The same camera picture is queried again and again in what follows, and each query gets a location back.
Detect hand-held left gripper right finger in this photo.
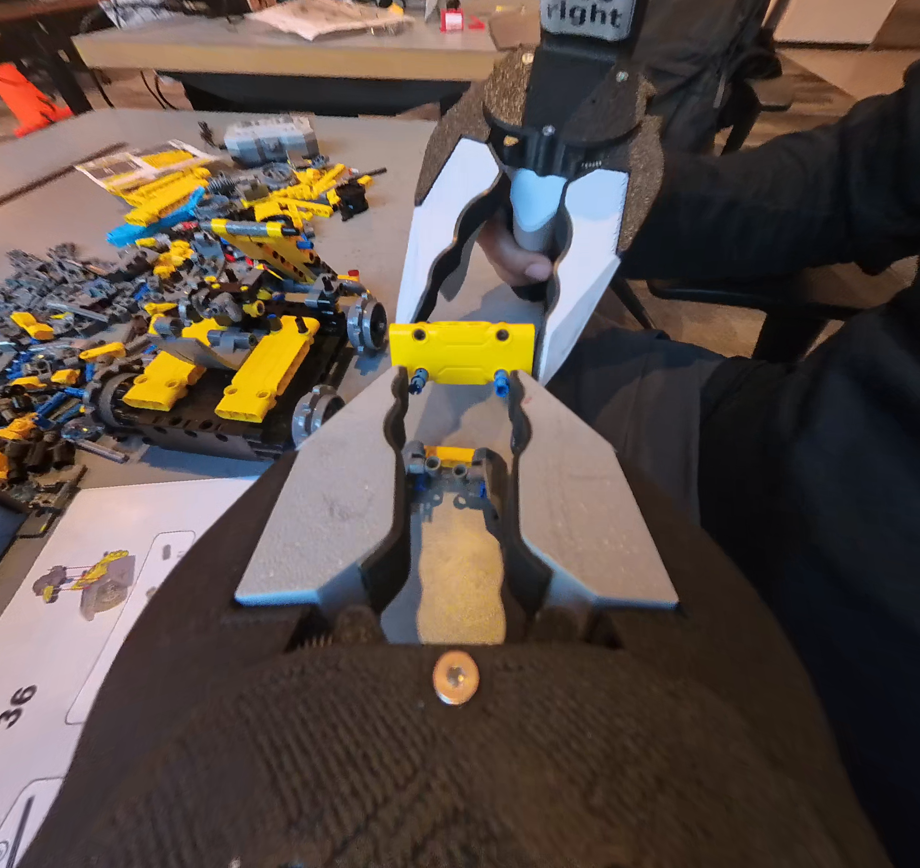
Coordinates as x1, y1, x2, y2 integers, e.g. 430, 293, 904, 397
505, 371, 681, 617

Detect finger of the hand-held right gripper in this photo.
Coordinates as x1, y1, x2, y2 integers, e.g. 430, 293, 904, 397
535, 168, 632, 386
395, 137, 506, 326

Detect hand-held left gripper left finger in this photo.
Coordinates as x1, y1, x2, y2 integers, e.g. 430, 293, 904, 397
234, 368, 412, 621

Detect yellow brick panel with pins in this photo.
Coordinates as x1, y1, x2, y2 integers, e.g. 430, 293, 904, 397
388, 320, 536, 398

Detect grey brick bucket assembly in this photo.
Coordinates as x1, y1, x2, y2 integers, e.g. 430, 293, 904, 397
401, 440, 497, 517

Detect person's right forearm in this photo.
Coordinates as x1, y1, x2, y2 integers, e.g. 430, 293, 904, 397
621, 59, 920, 280

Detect person's right hand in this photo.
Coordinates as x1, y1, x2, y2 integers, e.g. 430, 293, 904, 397
478, 225, 554, 287

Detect black office chair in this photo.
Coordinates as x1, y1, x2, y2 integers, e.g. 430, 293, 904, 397
611, 257, 863, 362

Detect black backpack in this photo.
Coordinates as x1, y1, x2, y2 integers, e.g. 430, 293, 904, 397
640, 0, 792, 154

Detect yellow black brick vehicle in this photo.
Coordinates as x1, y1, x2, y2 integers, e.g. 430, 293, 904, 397
85, 214, 392, 463

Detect grey battery box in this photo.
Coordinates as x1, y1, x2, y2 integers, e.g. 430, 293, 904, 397
223, 115, 321, 165

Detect long grey table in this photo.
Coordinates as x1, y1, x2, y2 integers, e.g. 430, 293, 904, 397
72, 0, 543, 118

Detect crumpled paper sheet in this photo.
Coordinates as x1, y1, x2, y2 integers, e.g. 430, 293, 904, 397
248, 0, 418, 41

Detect white building instruction booklet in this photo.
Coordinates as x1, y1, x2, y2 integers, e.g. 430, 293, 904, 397
0, 479, 260, 868

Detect yellow striped sticker sheet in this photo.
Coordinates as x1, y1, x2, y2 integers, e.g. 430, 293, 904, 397
75, 138, 220, 190

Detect pile of loose brick pieces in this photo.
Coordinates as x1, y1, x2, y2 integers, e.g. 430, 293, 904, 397
0, 137, 389, 524

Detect orange object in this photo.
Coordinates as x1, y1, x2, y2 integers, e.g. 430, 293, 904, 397
0, 63, 73, 137

